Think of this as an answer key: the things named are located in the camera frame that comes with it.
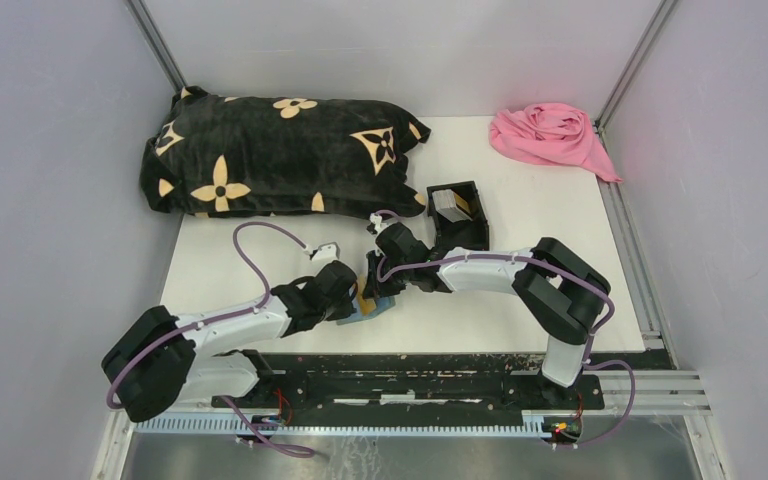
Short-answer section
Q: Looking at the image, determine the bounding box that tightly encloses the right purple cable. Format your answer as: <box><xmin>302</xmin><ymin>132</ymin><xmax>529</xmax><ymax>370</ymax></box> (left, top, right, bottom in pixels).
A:
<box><xmin>375</xmin><ymin>210</ymin><xmax>637</xmax><ymax>450</ymax></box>

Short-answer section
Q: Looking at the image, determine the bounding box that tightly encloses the purple cable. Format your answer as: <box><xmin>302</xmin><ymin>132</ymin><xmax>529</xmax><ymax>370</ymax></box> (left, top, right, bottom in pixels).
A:
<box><xmin>105</xmin><ymin>221</ymin><xmax>319</xmax><ymax>460</ymax></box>
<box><xmin>375</xmin><ymin>210</ymin><xmax>637</xmax><ymax>450</ymax></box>

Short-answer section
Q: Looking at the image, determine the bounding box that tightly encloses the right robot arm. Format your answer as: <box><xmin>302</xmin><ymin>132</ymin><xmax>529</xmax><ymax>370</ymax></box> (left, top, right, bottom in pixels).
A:
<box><xmin>367</xmin><ymin>212</ymin><xmax>615</xmax><ymax>408</ymax></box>

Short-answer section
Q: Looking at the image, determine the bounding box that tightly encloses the stack of cards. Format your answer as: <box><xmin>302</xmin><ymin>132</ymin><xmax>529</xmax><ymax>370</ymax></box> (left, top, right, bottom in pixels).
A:
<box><xmin>431</xmin><ymin>189</ymin><xmax>473</xmax><ymax>223</ymax></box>

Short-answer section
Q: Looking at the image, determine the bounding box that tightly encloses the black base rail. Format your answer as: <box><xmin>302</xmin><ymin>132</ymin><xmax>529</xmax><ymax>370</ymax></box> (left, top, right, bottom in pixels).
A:
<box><xmin>145</xmin><ymin>352</ymin><xmax>624</xmax><ymax>429</ymax></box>

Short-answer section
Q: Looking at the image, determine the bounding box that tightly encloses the pink cloth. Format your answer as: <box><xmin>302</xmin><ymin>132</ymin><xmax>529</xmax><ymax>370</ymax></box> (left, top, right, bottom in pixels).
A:
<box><xmin>489</xmin><ymin>103</ymin><xmax>623</xmax><ymax>183</ymax></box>

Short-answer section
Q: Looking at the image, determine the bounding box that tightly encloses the gold credit card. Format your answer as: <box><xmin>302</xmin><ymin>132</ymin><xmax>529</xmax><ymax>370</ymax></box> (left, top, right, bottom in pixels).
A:
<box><xmin>355</xmin><ymin>278</ymin><xmax>376</xmax><ymax>317</ymax></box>

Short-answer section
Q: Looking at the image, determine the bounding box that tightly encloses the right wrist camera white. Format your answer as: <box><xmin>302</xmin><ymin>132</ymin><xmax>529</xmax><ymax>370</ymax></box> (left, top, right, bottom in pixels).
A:
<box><xmin>366</xmin><ymin>209</ymin><xmax>400</xmax><ymax>235</ymax></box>

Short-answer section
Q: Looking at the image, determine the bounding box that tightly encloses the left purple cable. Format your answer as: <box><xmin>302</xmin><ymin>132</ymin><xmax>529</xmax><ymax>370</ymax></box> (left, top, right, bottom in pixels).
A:
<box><xmin>105</xmin><ymin>221</ymin><xmax>319</xmax><ymax>460</ymax></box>

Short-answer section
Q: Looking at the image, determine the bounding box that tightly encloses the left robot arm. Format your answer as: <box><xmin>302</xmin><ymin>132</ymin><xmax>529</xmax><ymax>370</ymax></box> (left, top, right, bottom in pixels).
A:
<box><xmin>101</xmin><ymin>261</ymin><xmax>357</xmax><ymax>423</ymax></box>

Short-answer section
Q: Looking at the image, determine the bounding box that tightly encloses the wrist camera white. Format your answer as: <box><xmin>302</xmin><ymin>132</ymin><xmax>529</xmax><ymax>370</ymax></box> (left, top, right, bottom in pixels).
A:
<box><xmin>366</xmin><ymin>209</ymin><xmax>400</xmax><ymax>235</ymax></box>
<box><xmin>305</xmin><ymin>242</ymin><xmax>340</xmax><ymax>264</ymax></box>

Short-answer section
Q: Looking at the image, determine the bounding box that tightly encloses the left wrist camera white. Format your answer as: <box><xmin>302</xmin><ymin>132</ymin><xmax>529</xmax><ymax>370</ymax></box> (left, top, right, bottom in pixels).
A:
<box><xmin>305</xmin><ymin>242</ymin><xmax>340</xmax><ymax>264</ymax></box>

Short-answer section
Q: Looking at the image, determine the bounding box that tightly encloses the black floral pillow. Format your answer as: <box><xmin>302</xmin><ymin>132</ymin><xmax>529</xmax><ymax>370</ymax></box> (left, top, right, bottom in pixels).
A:
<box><xmin>139</xmin><ymin>85</ymin><xmax>431</xmax><ymax>218</ymax></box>

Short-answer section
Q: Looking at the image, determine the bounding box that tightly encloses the green card holder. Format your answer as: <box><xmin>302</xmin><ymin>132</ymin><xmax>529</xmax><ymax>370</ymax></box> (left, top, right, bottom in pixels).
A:
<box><xmin>336</xmin><ymin>297</ymin><xmax>395</xmax><ymax>325</ymax></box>

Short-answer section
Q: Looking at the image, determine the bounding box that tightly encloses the black card box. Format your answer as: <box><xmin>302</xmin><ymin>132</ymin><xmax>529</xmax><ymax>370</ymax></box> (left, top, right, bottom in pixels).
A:
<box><xmin>427</xmin><ymin>181</ymin><xmax>490</xmax><ymax>251</ymax></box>

